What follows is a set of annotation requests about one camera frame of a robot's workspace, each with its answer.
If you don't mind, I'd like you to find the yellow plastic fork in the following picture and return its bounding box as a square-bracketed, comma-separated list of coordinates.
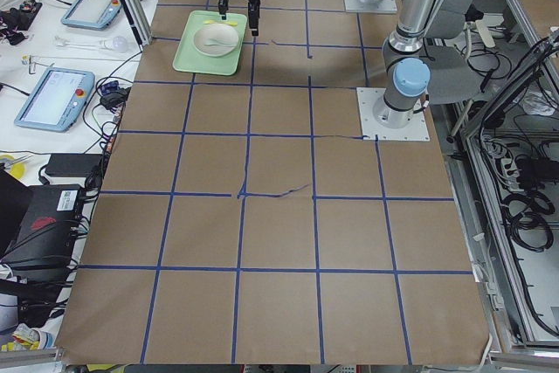
[204, 20, 238, 27]

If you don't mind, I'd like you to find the white round plate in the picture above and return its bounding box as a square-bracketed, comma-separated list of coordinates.
[193, 23, 239, 57]

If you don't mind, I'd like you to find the pale green plastic spoon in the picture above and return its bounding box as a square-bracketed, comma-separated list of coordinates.
[204, 39, 237, 47]

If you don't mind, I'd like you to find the mint green rectangular tray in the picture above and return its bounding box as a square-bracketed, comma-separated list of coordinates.
[173, 10, 247, 76]

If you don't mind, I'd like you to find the blue teach pendant far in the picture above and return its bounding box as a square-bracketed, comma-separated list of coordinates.
[60, 0, 121, 31]

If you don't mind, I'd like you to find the blue teach pendant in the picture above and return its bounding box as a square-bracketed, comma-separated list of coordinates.
[60, 0, 121, 31]
[14, 66, 95, 132]

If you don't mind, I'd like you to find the blue teach pendant near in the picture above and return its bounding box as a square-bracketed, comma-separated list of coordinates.
[14, 66, 95, 132]

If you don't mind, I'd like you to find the black power adapter brick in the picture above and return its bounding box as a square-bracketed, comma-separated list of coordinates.
[38, 153, 102, 184]

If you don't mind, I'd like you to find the black computer box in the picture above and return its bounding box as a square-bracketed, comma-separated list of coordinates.
[1, 171, 85, 282]

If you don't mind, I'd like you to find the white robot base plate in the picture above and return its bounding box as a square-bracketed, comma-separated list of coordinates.
[356, 87, 430, 142]

